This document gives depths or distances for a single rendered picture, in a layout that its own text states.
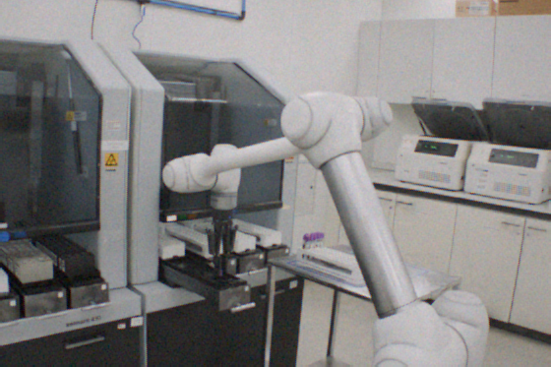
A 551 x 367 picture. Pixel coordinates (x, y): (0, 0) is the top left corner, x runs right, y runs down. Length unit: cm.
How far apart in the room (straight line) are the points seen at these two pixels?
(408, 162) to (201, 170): 252
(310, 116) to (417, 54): 312
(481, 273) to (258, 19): 235
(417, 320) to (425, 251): 277
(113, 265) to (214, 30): 198
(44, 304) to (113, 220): 37
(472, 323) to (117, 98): 125
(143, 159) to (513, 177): 250
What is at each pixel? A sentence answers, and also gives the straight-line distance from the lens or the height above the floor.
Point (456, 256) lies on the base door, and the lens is 377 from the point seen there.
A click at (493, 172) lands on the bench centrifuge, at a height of 108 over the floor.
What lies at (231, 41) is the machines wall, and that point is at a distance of 346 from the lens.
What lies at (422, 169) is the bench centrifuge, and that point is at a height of 102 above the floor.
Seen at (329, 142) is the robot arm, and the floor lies 132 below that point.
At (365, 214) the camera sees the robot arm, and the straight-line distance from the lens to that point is 114.
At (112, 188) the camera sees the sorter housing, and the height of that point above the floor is 110.
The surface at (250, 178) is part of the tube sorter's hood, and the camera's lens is 208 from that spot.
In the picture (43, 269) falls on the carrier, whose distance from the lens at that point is 168.
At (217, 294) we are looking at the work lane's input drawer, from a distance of 167.
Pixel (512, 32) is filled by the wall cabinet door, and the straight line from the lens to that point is 392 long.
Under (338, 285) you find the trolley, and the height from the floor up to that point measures 82.
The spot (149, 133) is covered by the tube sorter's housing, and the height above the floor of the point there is 128.
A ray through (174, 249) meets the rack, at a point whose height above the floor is 85.
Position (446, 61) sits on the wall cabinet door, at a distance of 409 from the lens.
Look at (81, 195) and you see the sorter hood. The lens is 168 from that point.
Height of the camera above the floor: 139
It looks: 7 degrees down
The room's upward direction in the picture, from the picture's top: 4 degrees clockwise
